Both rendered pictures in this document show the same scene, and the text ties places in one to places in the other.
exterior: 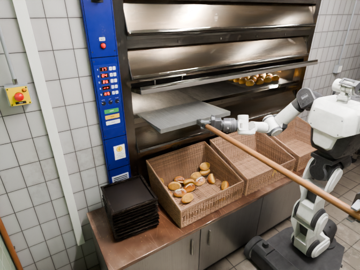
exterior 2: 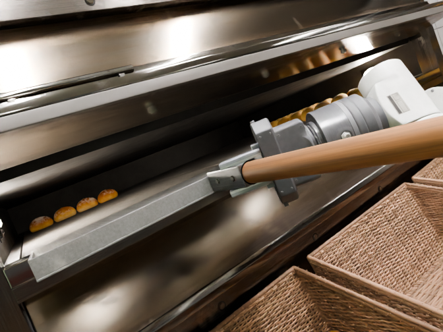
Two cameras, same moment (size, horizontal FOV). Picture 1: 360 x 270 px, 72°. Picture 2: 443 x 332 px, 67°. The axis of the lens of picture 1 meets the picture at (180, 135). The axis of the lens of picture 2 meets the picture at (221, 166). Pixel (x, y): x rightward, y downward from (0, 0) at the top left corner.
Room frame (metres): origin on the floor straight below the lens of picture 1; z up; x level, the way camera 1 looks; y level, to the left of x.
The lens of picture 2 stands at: (0.94, -0.14, 1.25)
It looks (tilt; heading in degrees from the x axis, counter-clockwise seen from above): 4 degrees down; 1
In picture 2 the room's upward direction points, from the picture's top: 22 degrees counter-clockwise
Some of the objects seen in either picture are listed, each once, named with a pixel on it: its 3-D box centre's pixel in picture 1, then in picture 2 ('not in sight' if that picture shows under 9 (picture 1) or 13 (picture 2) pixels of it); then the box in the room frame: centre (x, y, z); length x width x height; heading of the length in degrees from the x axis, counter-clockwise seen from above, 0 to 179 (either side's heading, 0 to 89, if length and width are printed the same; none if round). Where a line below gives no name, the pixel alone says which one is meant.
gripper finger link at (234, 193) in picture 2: not in sight; (252, 188); (1.40, -0.16, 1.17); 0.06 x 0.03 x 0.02; 87
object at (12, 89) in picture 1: (19, 94); not in sight; (1.18, 0.80, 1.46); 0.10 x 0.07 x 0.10; 122
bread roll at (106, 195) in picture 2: not in sight; (107, 195); (2.58, 0.47, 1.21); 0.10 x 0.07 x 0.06; 123
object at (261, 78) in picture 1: (244, 75); (320, 107); (2.70, -0.71, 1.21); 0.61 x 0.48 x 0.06; 32
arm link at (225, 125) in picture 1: (220, 125); (306, 147); (1.40, -0.25, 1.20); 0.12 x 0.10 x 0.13; 87
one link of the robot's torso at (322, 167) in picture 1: (331, 161); not in sight; (1.29, -0.94, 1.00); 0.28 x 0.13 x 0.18; 122
